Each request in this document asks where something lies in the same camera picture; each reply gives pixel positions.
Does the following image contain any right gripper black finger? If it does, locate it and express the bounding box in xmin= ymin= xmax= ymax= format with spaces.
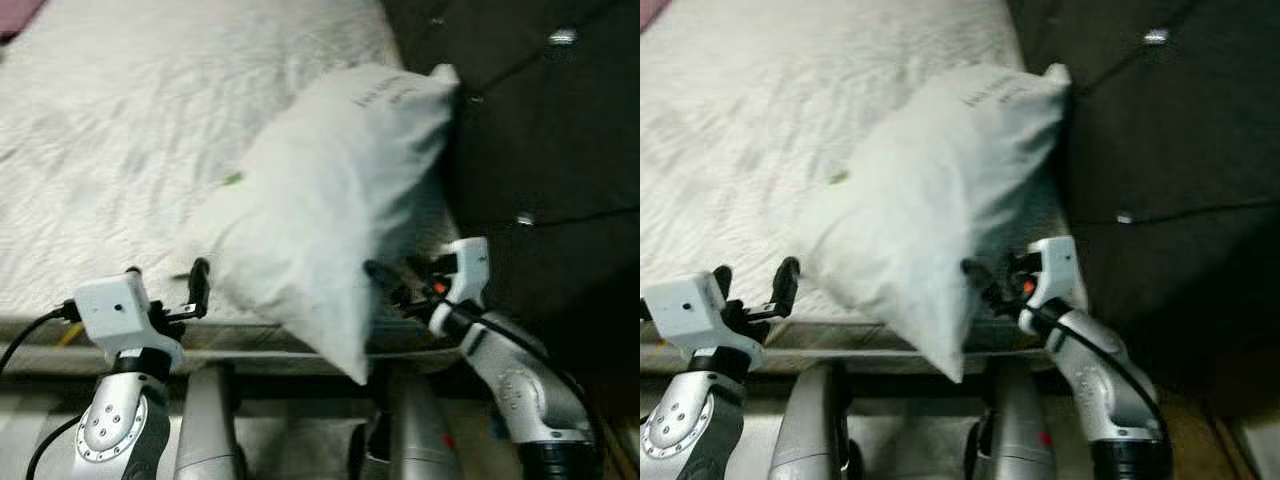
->
xmin=364 ymin=260 xmax=411 ymax=301
xmin=961 ymin=258 xmax=1001 ymax=296

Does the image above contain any white pillow with tree print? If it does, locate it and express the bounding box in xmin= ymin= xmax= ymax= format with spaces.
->
xmin=178 ymin=62 xmax=461 ymax=386
xmin=795 ymin=62 xmax=1076 ymax=384

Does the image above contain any silver robot left leg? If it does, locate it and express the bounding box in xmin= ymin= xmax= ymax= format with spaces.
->
xmin=175 ymin=362 xmax=246 ymax=480
xmin=768 ymin=362 xmax=851 ymax=480

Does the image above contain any silver robot leg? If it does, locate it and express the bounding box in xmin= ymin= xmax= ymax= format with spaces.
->
xmin=348 ymin=365 xmax=463 ymax=480
xmin=175 ymin=362 xmax=246 ymax=480
xmin=768 ymin=362 xmax=851 ymax=480
xmin=965 ymin=362 xmax=1056 ymax=480

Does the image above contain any grey quilted mattress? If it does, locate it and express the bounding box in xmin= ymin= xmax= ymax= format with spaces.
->
xmin=640 ymin=0 xmax=1091 ymax=376
xmin=0 ymin=0 xmax=471 ymax=376

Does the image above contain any silver robot right leg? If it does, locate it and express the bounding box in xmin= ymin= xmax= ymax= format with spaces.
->
xmin=965 ymin=362 xmax=1056 ymax=480
xmin=348 ymin=365 xmax=463 ymax=480

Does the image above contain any dark tufted headboard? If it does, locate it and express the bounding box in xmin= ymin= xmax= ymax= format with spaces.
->
xmin=380 ymin=0 xmax=641 ymax=401
xmin=1005 ymin=0 xmax=1280 ymax=401

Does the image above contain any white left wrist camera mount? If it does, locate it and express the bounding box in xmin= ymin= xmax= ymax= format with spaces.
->
xmin=642 ymin=272 xmax=758 ymax=366
xmin=73 ymin=272 xmax=186 ymax=366

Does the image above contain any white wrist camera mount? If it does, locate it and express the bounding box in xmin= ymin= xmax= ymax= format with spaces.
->
xmin=642 ymin=272 xmax=758 ymax=366
xmin=1018 ymin=237 xmax=1079 ymax=336
xmin=73 ymin=272 xmax=186 ymax=366
xmin=428 ymin=237 xmax=491 ymax=336

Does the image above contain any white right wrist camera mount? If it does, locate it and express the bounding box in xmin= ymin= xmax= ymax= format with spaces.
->
xmin=428 ymin=237 xmax=491 ymax=336
xmin=1018 ymin=237 xmax=1079 ymax=336

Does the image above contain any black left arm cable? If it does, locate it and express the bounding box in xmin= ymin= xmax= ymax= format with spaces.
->
xmin=0 ymin=300 xmax=81 ymax=480

